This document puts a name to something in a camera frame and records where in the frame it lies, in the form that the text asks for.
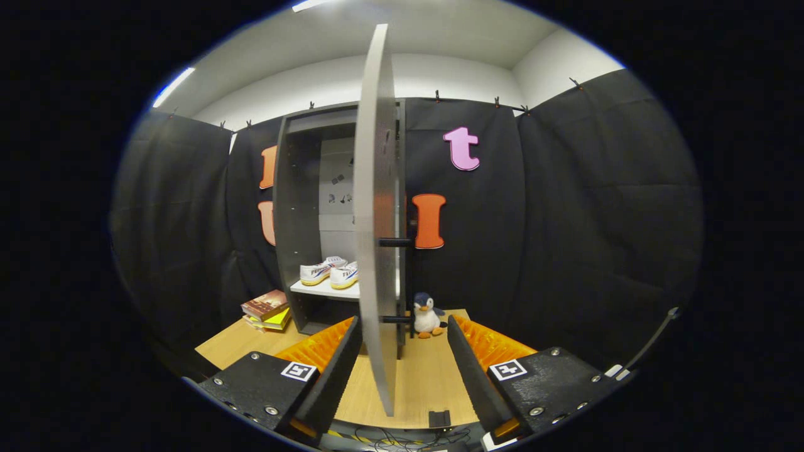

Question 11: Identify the black cable bundle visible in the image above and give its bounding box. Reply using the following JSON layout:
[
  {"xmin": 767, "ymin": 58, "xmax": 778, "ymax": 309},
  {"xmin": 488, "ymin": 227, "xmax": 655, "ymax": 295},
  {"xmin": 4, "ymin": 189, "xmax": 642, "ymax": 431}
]
[{"xmin": 352, "ymin": 426, "xmax": 472, "ymax": 451}]

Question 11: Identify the beige shoe cabinet door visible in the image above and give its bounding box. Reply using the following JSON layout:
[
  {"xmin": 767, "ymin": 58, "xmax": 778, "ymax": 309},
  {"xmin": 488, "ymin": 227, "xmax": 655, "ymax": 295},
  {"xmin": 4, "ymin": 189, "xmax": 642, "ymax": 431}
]
[{"xmin": 353, "ymin": 24, "xmax": 415, "ymax": 417}]

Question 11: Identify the white shoe with striped side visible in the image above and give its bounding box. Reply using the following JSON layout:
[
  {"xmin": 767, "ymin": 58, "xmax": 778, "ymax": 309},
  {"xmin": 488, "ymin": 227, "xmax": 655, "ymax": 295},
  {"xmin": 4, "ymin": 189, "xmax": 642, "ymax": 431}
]
[
  {"xmin": 330, "ymin": 261, "xmax": 359, "ymax": 290},
  {"xmin": 299, "ymin": 256, "xmax": 348, "ymax": 287}
]

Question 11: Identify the narrow ceiling light panel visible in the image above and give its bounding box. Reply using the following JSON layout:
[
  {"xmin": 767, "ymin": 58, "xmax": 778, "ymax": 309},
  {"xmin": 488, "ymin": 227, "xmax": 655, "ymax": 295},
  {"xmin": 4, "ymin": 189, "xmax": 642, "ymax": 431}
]
[{"xmin": 153, "ymin": 67, "xmax": 197, "ymax": 109}]

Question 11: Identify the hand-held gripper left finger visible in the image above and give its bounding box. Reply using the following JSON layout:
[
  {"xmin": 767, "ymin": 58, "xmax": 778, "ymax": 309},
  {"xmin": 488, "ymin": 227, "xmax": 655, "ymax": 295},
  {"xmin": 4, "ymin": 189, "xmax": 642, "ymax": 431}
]
[{"xmin": 198, "ymin": 316, "xmax": 364, "ymax": 448}]

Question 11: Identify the black backdrop cloth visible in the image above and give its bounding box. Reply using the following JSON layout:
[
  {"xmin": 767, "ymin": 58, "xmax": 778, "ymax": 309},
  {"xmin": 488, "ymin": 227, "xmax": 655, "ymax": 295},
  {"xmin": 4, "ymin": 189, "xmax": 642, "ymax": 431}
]
[{"xmin": 110, "ymin": 68, "xmax": 704, "ymax": 377}]

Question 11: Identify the penguin plush toy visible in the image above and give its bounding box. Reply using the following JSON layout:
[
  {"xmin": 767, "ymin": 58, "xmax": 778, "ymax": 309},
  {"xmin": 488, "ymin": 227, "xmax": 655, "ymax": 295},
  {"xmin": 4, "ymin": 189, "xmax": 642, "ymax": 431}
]
[{"xmin": 413, "ymin": 292, "xmax": 448, "ymax": 340}]

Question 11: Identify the yellow cover book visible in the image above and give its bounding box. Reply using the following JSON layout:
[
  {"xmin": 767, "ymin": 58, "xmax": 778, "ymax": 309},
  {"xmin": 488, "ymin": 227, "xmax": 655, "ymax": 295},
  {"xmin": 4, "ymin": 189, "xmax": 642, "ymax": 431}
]
[{"xmin": 248, "ymin": 306, "xmax": 292, "ymax": 330}]

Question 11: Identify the black metal stand rod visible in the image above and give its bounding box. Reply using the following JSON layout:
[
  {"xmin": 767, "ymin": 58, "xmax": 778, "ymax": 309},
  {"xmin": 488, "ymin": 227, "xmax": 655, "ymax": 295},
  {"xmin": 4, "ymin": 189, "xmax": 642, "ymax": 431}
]
[{"xmin": 619, "ymin": 306, "xmax": 681, "ymax": 377}]

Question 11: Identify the grey shoe cabinet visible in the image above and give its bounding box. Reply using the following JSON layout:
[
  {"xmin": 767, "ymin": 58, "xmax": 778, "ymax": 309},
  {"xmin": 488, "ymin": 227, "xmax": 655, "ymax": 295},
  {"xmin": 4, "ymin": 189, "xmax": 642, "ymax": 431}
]
[{"xmin": 273, "ymin": 99, "xmax": 407, "ymax": 360}]

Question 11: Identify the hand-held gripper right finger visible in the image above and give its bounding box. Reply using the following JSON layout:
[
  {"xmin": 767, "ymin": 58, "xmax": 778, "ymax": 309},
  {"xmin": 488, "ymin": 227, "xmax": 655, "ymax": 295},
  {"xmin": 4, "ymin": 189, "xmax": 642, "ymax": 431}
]
[{"xmin": 446, "ymin": 314, "xmax": 629, "ymax": 443}]

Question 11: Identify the brown cover book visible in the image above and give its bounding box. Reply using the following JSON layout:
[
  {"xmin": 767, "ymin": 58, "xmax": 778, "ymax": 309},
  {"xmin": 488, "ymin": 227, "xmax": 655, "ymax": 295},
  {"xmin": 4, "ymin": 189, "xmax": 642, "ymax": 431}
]
[{"xmin": 241, "ymin": 289, "xmax": 290, "ymax": 322}]

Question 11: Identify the row of black cloth clips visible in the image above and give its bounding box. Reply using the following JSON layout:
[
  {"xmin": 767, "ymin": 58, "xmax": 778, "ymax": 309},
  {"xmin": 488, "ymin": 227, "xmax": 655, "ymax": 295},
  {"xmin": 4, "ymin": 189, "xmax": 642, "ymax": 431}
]
[{"xmin": 166, "ymin": 77, "xmax": 582, "ymax": 129}]

